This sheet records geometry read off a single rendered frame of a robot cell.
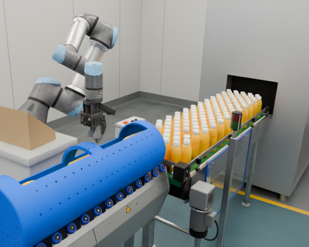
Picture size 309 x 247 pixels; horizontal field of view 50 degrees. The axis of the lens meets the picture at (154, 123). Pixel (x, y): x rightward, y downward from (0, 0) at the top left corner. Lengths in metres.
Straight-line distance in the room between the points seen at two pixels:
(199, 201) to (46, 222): 0.95
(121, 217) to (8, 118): 0.72
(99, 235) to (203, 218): 0.70
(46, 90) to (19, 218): 0.74
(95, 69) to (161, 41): 5.14
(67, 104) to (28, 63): 2.99
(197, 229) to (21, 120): 1.15
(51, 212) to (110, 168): 0.33
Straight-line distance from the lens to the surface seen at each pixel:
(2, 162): 1.79
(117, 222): 1.63
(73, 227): 1.44
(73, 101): 1.75
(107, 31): 1.81
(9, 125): 1.74
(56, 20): 5.00
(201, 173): 2.08
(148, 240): 2.07
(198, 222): 2.02
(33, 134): 1.67
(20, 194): 1.22
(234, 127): 1.99
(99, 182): 1.40
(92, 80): 1.39
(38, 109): 1.71
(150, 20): 6.59
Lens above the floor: 1.82
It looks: 20 degrees down
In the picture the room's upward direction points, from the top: 3 degrees clockwise
